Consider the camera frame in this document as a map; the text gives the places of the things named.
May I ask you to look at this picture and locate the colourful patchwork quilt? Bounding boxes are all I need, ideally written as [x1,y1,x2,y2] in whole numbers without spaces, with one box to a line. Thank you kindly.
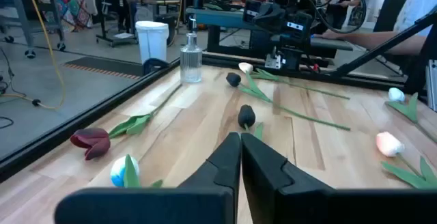
[36,0,93,32]

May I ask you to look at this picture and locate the black mat orange striped edge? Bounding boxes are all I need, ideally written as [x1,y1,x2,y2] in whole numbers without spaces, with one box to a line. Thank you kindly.
[63,57,144,81]

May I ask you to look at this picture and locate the black diagonal support strut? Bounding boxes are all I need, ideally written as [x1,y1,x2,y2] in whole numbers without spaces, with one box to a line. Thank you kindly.
[330,12,437,78]

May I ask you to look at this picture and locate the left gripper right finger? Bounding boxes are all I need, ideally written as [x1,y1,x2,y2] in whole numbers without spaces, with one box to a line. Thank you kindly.
[240,132,437,224]

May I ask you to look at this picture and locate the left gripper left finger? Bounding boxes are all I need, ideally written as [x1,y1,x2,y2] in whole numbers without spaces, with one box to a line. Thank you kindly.
[54,131,242,224]

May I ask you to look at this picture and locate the pink white tulip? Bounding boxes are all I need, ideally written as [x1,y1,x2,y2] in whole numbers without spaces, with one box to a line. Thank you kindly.
[376,131,437,190]

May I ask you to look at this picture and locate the black floor cable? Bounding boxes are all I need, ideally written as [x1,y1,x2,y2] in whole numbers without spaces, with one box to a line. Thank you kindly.
[0,46,16,129]

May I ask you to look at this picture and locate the green flower stem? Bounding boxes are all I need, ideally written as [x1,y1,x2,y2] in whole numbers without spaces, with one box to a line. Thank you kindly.
[225,72,352,132]

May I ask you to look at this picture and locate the maroon tulip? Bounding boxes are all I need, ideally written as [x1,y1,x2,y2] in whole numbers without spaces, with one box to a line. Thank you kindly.
[70,83,184,161]

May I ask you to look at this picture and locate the black table frame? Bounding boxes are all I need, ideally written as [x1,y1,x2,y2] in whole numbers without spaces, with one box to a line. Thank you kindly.
[0,51,437,184]

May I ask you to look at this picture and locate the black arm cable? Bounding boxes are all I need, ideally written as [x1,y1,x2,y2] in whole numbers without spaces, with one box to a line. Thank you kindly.
[300,0,368,36]

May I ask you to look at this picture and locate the yellow cable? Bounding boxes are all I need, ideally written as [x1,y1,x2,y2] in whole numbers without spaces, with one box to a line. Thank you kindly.
[23,0,68,111]

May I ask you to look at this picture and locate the person's forearm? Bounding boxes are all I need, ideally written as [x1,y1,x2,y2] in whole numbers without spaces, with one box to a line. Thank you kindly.
[336,29,427,56]

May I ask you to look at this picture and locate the cream tulip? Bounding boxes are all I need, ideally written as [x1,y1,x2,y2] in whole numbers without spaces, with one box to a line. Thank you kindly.
[238,61,351,100]

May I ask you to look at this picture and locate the clear ribbed glass vase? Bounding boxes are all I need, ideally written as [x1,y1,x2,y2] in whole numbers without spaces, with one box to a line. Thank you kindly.
[180,29,203,84]

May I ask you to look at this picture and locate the person's hand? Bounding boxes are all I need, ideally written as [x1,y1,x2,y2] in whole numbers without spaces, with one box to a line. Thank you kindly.
[313,29,339,41]

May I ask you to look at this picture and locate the black tulip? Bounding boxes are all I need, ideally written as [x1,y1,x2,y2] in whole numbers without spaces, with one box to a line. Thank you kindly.
[238,104,264,141]

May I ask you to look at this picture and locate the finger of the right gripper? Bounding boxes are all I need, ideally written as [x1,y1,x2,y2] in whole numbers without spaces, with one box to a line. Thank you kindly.
[242,0,274,31]
[272,5,314,44]

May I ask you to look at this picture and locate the dark grey side table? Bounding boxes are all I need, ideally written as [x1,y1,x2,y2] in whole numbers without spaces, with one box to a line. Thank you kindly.
[186,7,354,59]

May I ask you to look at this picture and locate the white trash bin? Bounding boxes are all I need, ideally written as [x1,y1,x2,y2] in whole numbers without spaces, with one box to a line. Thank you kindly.
[135,20,170,64]

